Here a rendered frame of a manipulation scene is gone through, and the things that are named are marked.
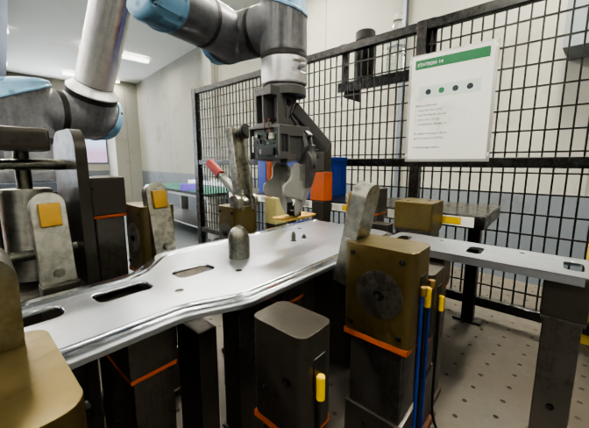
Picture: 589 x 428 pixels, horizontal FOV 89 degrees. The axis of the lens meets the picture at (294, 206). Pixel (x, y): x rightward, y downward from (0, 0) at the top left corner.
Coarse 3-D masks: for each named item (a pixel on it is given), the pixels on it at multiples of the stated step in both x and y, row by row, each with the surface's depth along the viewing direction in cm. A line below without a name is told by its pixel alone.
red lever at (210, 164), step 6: (210, 162) 69; (210, 168) 69; (216, 168) 68; (216, 174) 67; (222, 174) 67; (222, 180) 67; (228, 180) 66; (228, 186) 66; (246, 198) 63; (246, 204) 64
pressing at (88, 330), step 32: (288, 224) 69; (320, 224) 70; (160, 256) 45; (192, 256) 46; (224, 256) 46; (256, 256) 46; (288, 256) 46; (320, 256) 46; (96, 288) 34; (160, 288) 35; (192, 288) 35; (224, 288) 35; (256, 288) 35; (288, 288) 37; (64, 320) 28; (96, 320) 28; (128, 320) 28; (160, 320) 28; (64, 352) 23; (96, 352) 24
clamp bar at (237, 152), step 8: (232, 128) 61; (240, 128) 60; (248, 128) 61; (232, 136) 61; (240, 136) 62; (248, 136) 61; (232, 144) 61; (240, 144) 64; (232, 152) 62; (240, 152) 64; (232, 160) 62; (240, 160) 64; (248, 160) 64; (232, 168) 62; (240, 168) 63; (248, 168) 64; (232, 176) 62; (240, 176) 63; (248, 176) 64; (232, 184) 63; (240, 184) 62; (248, 184) 64; (240, 192) 62; (248, 192) 64
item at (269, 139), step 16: (256, 96) 47; (272, 96) 49; (288, 96) 49; (304, 96) 50; (256, 112) 48; (272, 112) 48; (288, 112) 49; (256, 128) 48; (272, 128) 48; (288, 128) 46; (304, 128) 49; (256, 144) 49; (272, 144) 46; (288, 144) 47; (304, 144) 49; (272, 160) 51; (288, 160) 47
